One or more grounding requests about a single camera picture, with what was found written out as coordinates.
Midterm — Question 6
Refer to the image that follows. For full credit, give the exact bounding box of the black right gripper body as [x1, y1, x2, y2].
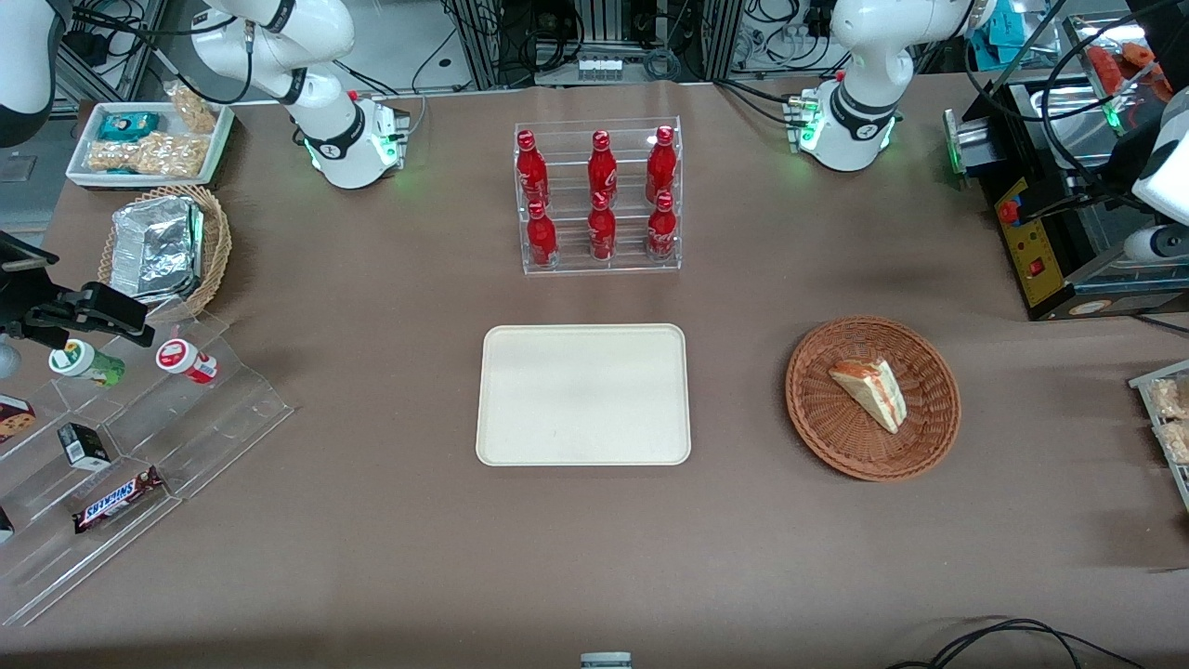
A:
[0, 232, 94, 347]

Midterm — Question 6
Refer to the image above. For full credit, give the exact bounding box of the triangular plastic-wrapped sandwich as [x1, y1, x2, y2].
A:
[829, 358, 907, 435]

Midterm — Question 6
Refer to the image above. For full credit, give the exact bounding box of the tan oval wicker basket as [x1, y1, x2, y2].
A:
[98, 184, 233, 323]

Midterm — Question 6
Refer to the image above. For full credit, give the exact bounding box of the cream rectangular tray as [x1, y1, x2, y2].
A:
[476, 323, 692, 466]

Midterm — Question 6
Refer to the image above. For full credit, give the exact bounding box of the round brown wicker basket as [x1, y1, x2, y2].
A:
[785, 316, 962, 482]

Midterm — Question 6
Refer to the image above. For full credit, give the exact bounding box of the green yogurt cup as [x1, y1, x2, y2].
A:
[48, 339, 126, 388]

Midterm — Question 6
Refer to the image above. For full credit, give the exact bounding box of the silver foil pack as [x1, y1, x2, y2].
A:
[110, 195, 204, 304]

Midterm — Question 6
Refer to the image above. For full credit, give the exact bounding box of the red yogurt cup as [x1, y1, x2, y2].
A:
[155, 338, 219, 385]

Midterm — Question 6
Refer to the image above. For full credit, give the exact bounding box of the small black carton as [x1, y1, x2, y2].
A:
[58, 423, 112, 470]

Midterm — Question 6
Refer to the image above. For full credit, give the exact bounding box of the brown cookie box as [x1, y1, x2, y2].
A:
[0, 395, 36, 445]

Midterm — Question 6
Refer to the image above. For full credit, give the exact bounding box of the clear acrylic stepped stand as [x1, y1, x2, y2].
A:
[0, 311, 296, 628]

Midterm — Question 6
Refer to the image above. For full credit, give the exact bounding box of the long clear peanut snack bag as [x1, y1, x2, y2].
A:
[85, 132, 207, 178]

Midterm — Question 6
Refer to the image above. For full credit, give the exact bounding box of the Snickers chocolate bar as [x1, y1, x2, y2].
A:
[72, 466, 165, 534]

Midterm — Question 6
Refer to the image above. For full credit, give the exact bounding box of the teal snack packet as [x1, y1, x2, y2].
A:
[98, 111, 161, 142]

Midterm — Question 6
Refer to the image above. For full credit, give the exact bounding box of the small clear peanut snack bag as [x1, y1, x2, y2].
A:
[165, 82, 219, 136]

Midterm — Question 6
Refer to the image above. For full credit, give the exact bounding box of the red cola bottle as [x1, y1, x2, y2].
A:
[527, 200, 559, 269]
[647, 190, 678, 262]
[646, 125, 676, 200]
[588, 190, 618, 262]
[516, 130, 550, 211]
[587, 130, 619, 201]

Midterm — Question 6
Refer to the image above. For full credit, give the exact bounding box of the clear acrylic bottle rack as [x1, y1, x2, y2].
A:
[514, 116, 682, 277]

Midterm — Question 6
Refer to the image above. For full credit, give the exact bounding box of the metal machine with yellow panel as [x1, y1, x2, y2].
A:
[943, 14, 1189, 322]

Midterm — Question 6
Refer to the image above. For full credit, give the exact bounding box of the black floor cable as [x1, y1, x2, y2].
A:
[882, 617, 1148, 669]

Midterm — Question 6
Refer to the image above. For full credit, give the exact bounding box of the white wire snack tray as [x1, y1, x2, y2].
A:
[1129, 361, 1189, 512]

